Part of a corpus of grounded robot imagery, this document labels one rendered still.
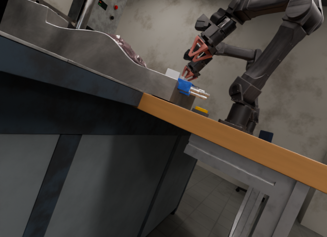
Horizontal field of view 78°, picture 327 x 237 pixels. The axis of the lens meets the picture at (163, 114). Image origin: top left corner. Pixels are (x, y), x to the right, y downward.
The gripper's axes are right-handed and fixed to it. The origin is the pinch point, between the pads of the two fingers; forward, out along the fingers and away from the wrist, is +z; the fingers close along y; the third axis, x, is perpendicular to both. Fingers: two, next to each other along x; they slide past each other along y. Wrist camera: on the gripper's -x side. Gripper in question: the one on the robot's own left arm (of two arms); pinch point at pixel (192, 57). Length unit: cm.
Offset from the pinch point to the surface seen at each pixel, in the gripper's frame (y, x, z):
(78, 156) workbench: 47, 23, 32
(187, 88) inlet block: 28.3, 19.7, 7.0
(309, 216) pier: -236, 155, 10
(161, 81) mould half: 35.9, 16.9, 10.0
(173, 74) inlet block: 30.0, 14.8, 7.4
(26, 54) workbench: 66, 19, 15
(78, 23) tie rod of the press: -2, -65, 36
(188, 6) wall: -273, -221, -61
